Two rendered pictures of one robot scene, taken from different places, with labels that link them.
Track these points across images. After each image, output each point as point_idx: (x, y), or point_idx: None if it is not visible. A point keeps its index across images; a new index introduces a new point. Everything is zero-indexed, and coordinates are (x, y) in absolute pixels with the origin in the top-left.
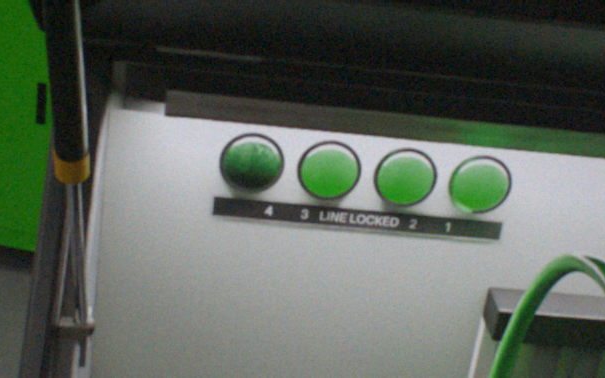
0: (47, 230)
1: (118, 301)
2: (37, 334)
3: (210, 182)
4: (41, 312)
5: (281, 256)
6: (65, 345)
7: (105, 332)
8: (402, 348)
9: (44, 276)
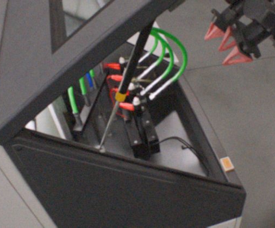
0: (77, 151)
1: None
2: (106, 158)
3: (32, 126)
4: (100, 157)
5: (39, 124)
6: (107, 153)
7: None
8: (47, 115)
9: (91, 154)
